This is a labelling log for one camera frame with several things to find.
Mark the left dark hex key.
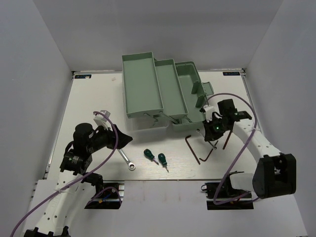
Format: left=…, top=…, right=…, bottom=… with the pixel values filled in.
left=185, top=135, right=200, bottom=165

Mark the right dark hex key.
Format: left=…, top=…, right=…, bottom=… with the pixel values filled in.
left=222, top=130, right=232, bottom=150

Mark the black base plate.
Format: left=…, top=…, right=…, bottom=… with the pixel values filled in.
left=85, top=181, right=124, bottom=210
left=201, top=181, right=254, bottom=210

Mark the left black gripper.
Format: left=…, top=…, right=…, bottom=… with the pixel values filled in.
left=87, top=122, right=133, bottom=153

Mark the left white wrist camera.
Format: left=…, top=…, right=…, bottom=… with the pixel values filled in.
left=93, top=110, right=111, bottom=130

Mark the green stubby screwdriver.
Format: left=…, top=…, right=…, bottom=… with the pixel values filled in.
left=144, top=149, right=159, bottom=165
left=158, top=153, right=169, bottom=172

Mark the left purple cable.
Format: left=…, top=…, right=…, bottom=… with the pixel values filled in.
left=11, top=111, right=122, bottom=237

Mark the middle dark hex key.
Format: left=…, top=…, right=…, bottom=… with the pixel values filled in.
left=198, top=148, right=213, bottom=162

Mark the green toolbox with clear lid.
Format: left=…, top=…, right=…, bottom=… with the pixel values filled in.
left=122, top=52, right=214, bottom=132

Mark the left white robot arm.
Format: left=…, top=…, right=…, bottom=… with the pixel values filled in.
left=24, top=123, right=133, bottom=237

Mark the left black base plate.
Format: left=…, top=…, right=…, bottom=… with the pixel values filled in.
left=85, top=181, right=124, bottom=210

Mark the dark hex key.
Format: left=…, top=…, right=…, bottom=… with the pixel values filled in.
left=222, top=130, right=232, bottom=150
left=198, top=148, right=213, bottom=162
left=185, top=135, right=200, bottom=165

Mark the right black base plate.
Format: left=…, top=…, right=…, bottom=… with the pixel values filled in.
left=201, top=181, right=254, bottom=210

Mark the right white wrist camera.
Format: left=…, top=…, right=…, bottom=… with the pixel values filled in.
left=200, top=105, right=215, bottom=122

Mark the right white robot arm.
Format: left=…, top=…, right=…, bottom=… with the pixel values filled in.
left=200, top=99, right=297, bottom=199

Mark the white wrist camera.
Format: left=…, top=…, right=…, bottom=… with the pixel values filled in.
left=93, top=110, right=111, bottom=130
left=200, top=105, right=215, bottom=122

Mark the large silver ratchet wrench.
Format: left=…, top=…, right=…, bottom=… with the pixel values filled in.
left=118, top=149, right=136, bottom=171

